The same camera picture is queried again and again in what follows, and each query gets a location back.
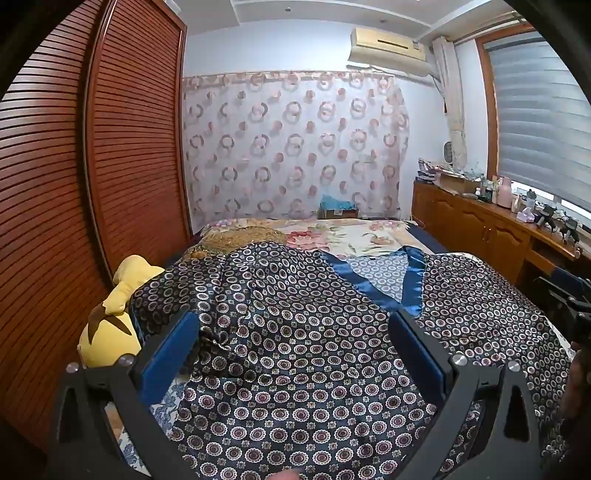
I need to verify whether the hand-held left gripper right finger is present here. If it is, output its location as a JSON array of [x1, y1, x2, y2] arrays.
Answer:
[[389, 308, 548, 480]]

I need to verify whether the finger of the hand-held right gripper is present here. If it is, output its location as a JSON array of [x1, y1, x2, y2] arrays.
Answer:
[[533, 267, 583, 315]]

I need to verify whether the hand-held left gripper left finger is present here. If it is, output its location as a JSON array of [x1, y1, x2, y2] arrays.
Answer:
[[48, 310, 204, 480]]

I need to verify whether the navy patterned satin robe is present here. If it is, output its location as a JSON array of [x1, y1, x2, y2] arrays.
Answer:
[[127, 242, 575, 480]]

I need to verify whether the yellow plush toy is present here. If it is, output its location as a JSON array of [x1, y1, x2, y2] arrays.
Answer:
[[76, 254, 167, 370]]

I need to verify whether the navy bed cover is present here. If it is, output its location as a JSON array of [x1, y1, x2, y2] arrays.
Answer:
[[406, 220, 450, 256]]

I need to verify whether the wooden sideboard cabinet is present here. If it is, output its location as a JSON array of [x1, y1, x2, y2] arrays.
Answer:
[[411, 179, 591, 296]]

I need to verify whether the rose floral bedsheet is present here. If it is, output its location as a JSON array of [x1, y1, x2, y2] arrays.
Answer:
[[198, 217, 432, 259]]

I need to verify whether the gold pillow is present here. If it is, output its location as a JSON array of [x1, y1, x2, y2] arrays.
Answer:
[[191, 226, 289, 259]]

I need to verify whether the shallow cardboard box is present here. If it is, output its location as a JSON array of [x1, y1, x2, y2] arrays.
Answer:
[[436, 173, 481, 195]]

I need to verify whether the grey window blind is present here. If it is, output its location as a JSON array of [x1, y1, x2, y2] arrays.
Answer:
[[485, 30, 591, 217]]

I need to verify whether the tied cream curtain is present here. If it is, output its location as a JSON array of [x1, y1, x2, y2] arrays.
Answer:
[[431, 36, 468, 167]]

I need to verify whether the wooden louvered wardrobe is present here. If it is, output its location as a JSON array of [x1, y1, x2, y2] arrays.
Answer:
[[0, 0, 192, 453]]

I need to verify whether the cream air conditioner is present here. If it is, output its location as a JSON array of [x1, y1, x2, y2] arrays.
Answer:
[[347, 27, 437, 77]]

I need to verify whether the wooden window frame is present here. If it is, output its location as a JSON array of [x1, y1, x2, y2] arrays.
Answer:
[[475, 34, 502, 178]]

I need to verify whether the ring patterned wall curtain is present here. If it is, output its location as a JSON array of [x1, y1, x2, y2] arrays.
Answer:
[[181, 71, 411, 222]]

